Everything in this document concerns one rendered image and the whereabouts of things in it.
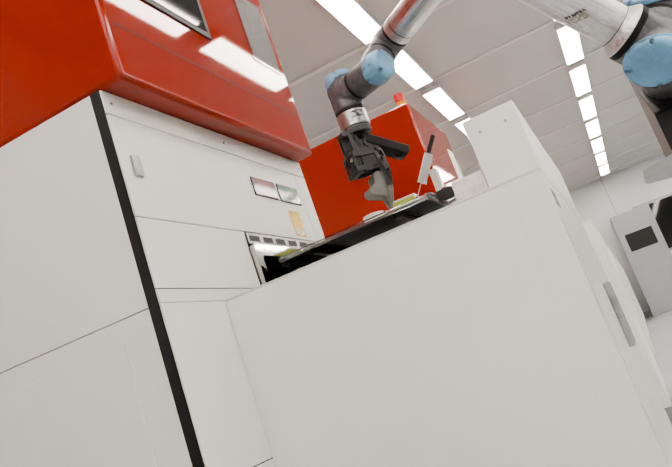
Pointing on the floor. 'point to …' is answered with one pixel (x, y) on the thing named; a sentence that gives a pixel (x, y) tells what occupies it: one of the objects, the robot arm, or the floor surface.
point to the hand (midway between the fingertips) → (392, 202)
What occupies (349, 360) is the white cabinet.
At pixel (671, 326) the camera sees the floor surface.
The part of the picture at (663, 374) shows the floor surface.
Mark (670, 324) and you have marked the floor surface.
